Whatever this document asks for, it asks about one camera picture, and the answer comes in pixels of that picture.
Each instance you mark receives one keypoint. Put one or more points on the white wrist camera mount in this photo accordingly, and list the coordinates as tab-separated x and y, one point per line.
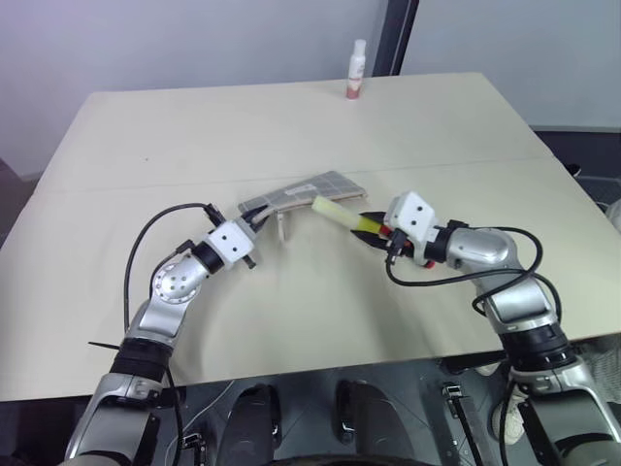
229	245
412	213

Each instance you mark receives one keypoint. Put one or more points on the dark rounded shape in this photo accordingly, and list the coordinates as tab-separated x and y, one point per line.
254	422
366	422

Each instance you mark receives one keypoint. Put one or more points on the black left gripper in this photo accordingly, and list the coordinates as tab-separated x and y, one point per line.
245	227

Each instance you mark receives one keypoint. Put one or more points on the grey grid pouch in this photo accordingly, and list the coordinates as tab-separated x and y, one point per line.
315	190

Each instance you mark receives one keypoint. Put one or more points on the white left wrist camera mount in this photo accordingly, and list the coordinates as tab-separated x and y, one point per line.
229	245

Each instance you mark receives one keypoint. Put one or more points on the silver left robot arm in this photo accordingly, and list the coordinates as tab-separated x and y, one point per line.
167	310

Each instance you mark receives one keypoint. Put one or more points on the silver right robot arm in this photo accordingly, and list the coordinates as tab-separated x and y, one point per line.
519	310

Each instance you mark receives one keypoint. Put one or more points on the white sneaker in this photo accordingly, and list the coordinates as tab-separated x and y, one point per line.
509	417

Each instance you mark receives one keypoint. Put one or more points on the yellow highlighter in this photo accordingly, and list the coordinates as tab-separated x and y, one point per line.
339	213

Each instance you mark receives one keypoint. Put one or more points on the white pink spray bottle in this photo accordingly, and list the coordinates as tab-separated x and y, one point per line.
356	73

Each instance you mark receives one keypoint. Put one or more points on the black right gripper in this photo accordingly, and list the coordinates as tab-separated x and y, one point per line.
402	244

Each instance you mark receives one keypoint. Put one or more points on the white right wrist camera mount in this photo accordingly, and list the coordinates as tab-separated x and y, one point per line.
412	213

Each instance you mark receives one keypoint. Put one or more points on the dark vertical pillar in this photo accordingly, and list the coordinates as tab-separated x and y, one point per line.
395	36

